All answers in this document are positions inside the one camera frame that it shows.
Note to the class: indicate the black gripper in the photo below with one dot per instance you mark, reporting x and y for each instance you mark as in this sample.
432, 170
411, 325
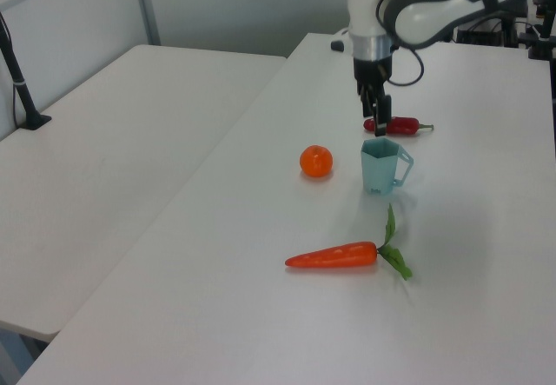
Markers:
371, 72

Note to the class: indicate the light blue hexagonal mug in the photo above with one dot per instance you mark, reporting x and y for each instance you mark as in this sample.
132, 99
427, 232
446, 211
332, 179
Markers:
380, 167

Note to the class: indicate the white grey Franka robot arm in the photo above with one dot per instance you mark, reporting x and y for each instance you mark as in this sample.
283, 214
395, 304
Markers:
365, 2

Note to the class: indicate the red toy chili pepper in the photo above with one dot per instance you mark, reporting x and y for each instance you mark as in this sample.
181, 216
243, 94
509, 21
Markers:
404, 125

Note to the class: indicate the small black device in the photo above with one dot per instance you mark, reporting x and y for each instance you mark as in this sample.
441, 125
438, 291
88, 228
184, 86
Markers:
338, 45

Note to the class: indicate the orange toy mandarin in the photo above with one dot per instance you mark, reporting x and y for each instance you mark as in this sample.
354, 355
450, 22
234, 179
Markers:
316, 161

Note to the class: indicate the black equipment box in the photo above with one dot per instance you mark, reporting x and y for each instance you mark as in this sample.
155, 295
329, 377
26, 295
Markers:
480, 36

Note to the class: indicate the orange toy carrot green leaves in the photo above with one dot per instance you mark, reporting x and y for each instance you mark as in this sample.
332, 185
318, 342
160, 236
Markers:
339, 255

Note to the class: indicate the black equipment stand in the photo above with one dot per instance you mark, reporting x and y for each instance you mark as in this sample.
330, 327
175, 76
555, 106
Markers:
540, 41

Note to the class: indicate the black pole with base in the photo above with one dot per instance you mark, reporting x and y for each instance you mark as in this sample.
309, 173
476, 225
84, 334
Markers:
24, 94

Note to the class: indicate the grey partition frame post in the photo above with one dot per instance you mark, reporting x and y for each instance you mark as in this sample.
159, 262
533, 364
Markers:
147, 7

